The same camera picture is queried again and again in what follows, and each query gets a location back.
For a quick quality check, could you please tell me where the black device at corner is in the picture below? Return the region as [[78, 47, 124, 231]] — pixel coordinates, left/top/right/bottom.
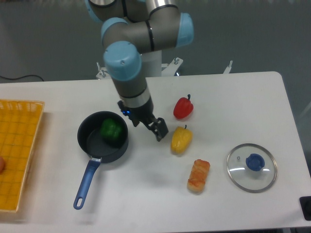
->
[[299, 196, 311, 221]]

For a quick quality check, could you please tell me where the yellow bell pepper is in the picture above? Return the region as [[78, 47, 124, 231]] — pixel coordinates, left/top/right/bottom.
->
[[171, 125, 193, 154]]

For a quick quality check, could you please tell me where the toasted bread roll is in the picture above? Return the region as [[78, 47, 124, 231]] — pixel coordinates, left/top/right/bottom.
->
[[187, 159, 210, 193]]

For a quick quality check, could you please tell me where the red bell pepper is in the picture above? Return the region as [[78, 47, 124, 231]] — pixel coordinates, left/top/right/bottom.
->
[[173, 94, 194, 119]]

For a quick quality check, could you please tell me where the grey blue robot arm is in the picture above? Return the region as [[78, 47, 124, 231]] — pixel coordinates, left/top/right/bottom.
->
[[85, 0, 194, 141]]

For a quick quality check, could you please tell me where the black floor cable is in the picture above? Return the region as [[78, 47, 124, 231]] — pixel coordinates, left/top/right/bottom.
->
[[0, 74, 45, 82]]

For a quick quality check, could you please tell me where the white table bracket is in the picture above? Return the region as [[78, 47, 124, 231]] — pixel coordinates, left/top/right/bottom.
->
[[223, 60, 233, 74]]

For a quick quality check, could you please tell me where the yellow woven basket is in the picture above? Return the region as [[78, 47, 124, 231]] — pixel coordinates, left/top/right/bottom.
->
[[0, 99, 45, 213]]

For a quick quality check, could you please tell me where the dark pot blue handle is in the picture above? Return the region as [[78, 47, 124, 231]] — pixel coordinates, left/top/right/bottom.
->
[[73, 111, 129, 210]]

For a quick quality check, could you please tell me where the orange object in basket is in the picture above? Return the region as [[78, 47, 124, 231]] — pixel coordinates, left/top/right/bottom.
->
[[0, 157, 5, 172]]

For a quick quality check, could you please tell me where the green bell pepper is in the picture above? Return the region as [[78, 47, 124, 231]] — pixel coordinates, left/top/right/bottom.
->
[[100, 118, 123, 142]]

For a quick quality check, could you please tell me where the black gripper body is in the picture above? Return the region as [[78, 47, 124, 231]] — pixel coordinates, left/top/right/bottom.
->
[[118, 97, 155, 125]]

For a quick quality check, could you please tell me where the glass lid blue knob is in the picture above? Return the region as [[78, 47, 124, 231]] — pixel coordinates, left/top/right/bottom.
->
[[226, 143, 278, 194]]

